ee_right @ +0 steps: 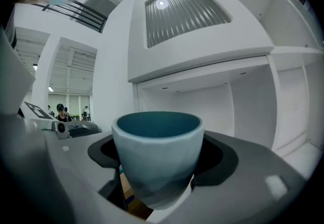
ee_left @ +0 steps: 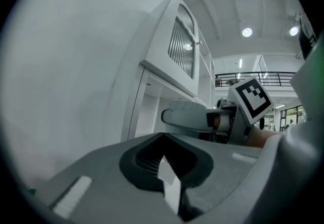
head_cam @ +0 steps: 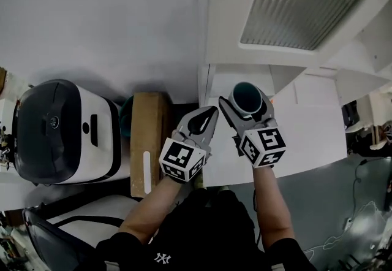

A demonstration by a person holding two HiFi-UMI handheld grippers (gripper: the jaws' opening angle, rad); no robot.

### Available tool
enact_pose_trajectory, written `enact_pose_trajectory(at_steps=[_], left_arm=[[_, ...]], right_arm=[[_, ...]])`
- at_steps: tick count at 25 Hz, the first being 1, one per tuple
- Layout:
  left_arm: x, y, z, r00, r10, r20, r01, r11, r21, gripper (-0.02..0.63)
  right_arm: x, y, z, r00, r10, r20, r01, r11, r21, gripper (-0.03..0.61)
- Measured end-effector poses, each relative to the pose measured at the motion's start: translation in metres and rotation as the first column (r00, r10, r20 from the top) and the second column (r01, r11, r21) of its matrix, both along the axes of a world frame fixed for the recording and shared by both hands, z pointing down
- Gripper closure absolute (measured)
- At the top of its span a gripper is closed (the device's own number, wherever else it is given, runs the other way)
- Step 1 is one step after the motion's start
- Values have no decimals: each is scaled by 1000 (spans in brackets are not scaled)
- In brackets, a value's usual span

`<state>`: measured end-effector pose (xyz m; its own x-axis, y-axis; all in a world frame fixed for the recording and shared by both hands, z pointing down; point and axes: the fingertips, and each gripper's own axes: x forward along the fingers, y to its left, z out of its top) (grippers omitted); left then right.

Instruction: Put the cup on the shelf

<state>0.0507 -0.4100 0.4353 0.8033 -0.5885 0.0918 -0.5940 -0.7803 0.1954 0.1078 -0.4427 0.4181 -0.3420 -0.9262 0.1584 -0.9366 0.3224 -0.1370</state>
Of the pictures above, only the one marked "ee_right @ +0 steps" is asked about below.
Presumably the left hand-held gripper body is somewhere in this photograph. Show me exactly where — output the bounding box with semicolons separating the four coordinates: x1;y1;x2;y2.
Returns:
0;24;69;140

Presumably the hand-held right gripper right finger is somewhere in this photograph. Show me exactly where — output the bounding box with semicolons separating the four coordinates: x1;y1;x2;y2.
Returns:
148;130;310;224

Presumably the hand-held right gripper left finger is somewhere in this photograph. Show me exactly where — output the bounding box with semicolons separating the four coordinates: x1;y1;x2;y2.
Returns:
5;116;153;224

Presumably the white cup with teal inside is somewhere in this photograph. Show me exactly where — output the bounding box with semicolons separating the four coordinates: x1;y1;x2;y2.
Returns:
111;111;205;211

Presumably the white desk with hutch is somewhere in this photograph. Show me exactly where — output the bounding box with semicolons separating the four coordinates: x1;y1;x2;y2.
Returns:
127;0;324;182

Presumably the large white and black robot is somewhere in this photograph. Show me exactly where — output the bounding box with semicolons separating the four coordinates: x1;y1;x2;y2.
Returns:
66;120;102;139

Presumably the brown cardboard box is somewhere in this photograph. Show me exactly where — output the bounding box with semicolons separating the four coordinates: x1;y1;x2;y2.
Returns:
118;172;154;220

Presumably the black metal railing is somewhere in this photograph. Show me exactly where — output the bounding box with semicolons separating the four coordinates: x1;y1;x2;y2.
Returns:
32;0;108;34

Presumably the ribbed glass cabinet door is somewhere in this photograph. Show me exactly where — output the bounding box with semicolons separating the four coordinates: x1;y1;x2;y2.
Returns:
127;0;275;84

